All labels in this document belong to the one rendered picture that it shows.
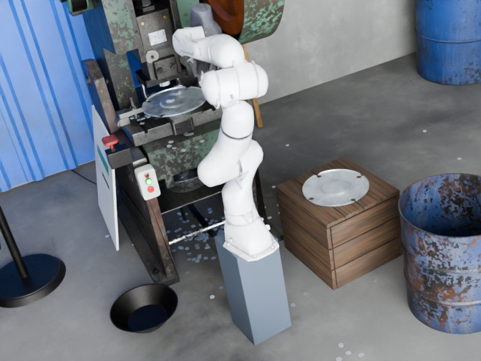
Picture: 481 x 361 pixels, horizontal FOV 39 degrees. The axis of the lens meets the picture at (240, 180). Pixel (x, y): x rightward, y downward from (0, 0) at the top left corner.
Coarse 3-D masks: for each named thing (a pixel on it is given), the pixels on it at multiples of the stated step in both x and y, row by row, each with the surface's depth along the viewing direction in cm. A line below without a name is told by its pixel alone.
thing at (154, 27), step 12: (144, 12) 281; (156, 12) 279; (168, 12) 281; (144, 24) 279; (156, 24) 281; (168, 24) 283; (144, 36) 281; (156, 36) 283; (168, 36) 285; (144, 48) 283; (156, 48) 286; (168, 48) 288; (156, 60) 286; (168, 60) 287; (144, 72) 297; (156, 72) 287; (168, 72) 289
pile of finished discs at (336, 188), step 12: (312, 180) 303; (324, 180) 301; (336, 180) 299; (348, 180) 298; (360, 180) 297; (312, 192) 295; (324, 192) 293; (336, 192) 291; (348, 192) 291; (360, 192) 289; (324, 204) 286; (336, 204) 284
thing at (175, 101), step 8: (176, 88) 307; (184, 88) 306; (192, 88) 304; (200, 88) 301; (152, 96) 304; (160, 96) 302; (168, 96) 301; (176, 96) 298; (184, 96) 297; (192, 96) 297; (200, 96) 295; (144, 104) 298; (152, 104) 296; (160, 104) 294; (168, 104) 292; (176, 104) 291; (184, 104) 291; (192, 104) 290; (200, 104) 287; (152, 112) 289; (160, 112) 287; (168, 112) 286; (176, 112) 285; (184, 112) 283
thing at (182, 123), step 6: (198, 108) 285; (186, 114) 282; (192, 114) 281; (198, 114) 282; (168, 120) 296; (174, 120) 279; (180, 120) 280; (186, 120) 295; (192, 120) 296; (174, 126) 294; (180, 126) 295; (186, 126) 296; (192, 126) 296; (174, 132) 295; (180, 132) 296
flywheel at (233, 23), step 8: (208, 0) 312; (216, 0) 311; (224, 0) 302; (232, 0) 292; (240, 0) 273; (216, 8) 309; (224, 8) 305; (232, 8) 296; (240, 8) 276; (216, 16) 309; (224, 16) 302; (232, 16) 297; (240, 16) 280; (224, 24) 302; (232, 24) 292; (240, 24) 283; (232, 32) 296
